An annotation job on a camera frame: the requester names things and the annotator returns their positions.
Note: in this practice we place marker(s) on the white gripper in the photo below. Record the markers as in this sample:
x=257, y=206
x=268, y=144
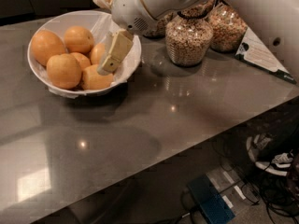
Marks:
x=128, y=10

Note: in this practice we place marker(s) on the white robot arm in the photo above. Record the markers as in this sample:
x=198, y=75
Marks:
x=275, y=22

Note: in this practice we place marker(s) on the plastic liner in bowl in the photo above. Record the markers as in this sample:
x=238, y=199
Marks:
x=99, y=24

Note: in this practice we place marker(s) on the white bowl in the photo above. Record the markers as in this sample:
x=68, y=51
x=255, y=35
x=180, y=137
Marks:
x=46, y=25

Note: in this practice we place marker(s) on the small middle orange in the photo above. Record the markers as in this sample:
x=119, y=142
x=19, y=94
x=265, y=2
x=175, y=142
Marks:
x=83, y=60

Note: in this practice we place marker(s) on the large left orange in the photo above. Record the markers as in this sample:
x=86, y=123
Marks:
x=45, y=44

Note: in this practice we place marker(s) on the left cereal glass jar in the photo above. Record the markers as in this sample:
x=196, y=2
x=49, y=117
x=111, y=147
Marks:
x=159, y=29

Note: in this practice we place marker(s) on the cereal glass jar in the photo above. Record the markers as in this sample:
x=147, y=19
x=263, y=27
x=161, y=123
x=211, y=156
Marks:
x=228, y=27
x=188, y=37
x=159, y=29

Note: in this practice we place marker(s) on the middle cereal glass jar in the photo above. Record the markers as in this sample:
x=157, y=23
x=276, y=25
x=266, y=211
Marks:
x=188, y=37

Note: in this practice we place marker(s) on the right cereal glass jar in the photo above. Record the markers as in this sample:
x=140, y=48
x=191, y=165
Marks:
x=228, y=27

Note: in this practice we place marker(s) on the allergens information card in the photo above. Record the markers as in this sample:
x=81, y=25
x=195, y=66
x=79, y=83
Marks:
x=252, y=51

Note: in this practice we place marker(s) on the blue box on floor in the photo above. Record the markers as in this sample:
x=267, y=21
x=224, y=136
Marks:
x=209, y=201

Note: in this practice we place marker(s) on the white black sneaker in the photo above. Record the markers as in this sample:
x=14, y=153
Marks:
x=279, y=165

